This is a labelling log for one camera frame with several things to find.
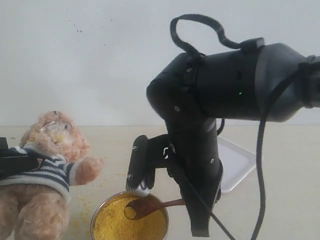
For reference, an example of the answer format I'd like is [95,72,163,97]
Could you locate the tan teddy bear striped sweater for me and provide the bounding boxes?
[0,110,104,240]

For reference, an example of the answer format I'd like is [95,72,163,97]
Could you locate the white rectangular plastic tray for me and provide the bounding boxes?
[217,136,256,193]

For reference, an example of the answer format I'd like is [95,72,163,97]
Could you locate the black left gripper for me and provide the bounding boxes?
[0,137,38,180]

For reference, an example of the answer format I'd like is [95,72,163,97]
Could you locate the black wrist camera on right gripper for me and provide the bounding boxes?
[125,134,171,197]

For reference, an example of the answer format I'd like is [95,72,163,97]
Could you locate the dark brown wooden spoon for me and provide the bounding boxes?
[123,197,185,220]

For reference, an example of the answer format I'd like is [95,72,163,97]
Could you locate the yellow millet grains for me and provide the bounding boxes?
[93,194,167,240]

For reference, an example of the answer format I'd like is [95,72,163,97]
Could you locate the round metal bowl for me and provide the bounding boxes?
[90,191,169,240]

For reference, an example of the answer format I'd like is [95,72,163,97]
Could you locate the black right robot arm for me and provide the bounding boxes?
[146,43,320,239]

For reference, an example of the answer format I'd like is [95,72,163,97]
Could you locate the black ribbed cable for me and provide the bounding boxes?
[170,14,265,61]

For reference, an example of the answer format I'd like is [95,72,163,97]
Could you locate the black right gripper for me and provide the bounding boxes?
[166,118,223,237]

